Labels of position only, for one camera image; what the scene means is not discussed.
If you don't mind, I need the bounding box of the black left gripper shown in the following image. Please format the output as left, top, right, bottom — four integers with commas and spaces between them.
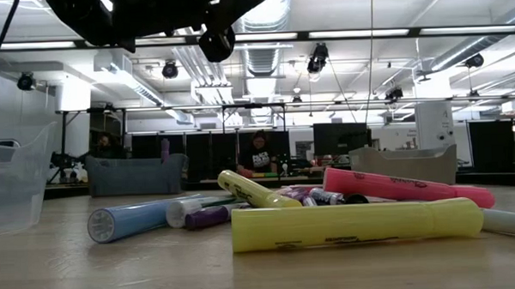
45, 0, 239, 69

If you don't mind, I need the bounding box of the purple highlighter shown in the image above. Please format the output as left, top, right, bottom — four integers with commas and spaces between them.
161, 137, 173, 164

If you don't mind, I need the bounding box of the yellow highlighter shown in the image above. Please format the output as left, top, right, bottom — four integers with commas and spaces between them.
216, 166, 303, 211
229, 196, 486, 255

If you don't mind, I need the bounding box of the pink highlighter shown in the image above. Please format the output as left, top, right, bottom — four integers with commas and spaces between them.
321, 161, 497, 215

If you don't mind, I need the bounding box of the black hanging spotlight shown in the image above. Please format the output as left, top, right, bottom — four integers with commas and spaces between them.
463, 51, 486, 69
15, 70, 38, 93
161, 60, 180, 80
305, 42, 330, 75
383, 85, 405, 103

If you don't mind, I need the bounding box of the person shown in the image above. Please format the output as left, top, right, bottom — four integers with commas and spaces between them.
234, 129, 282, 179
88, 130, 124, 160

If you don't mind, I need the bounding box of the black partition curtain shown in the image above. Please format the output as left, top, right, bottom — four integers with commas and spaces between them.
130, 128, 292, 185
466, 118, 515, 176

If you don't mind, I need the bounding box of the dark grey plastic bin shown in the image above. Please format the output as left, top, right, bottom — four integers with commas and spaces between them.
84, 151, 191, 198

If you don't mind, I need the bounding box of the black monitor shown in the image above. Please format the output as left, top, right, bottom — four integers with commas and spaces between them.
312, 121, 373, 157

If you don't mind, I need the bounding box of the row of coloured blocks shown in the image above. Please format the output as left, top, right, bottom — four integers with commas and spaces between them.
239, 171, 281, 179

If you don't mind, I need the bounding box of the black overhead beam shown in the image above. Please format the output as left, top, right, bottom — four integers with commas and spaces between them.
0, 22, 515, 54

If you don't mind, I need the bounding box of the clear plastic container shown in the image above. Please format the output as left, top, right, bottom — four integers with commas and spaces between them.
0, 121, 63, 239

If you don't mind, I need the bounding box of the purple marker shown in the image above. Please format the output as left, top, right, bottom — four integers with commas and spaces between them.
276, 184, 318, 208

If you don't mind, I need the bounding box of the light blue highlighter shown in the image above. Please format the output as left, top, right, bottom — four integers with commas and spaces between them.
85, 193, 206, 246

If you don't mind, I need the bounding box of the white green-capped marker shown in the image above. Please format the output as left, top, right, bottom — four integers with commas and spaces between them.
164, 192, 244, 229

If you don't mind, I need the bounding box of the dark green-capped marker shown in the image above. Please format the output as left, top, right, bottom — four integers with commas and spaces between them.
307, 184, 371, 207

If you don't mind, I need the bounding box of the white purple-capped marker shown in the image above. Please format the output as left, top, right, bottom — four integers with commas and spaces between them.
183, 202, 252, 231

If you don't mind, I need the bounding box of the white pillar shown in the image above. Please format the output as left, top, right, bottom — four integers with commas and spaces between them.
413, 100, 457, 152

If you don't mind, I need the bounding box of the light grey plastic bin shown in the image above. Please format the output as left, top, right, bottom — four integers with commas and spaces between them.
348, 143, 459, 190

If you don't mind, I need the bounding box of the silver ventilation duct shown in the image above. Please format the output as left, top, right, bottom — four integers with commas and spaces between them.
233, 0, 295, 80

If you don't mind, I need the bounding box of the black background frame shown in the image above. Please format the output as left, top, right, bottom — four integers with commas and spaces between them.
53, 93, 515, 142

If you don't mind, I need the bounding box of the black metal table frame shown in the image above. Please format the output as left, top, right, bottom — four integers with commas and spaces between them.
42, 167, 515, 204

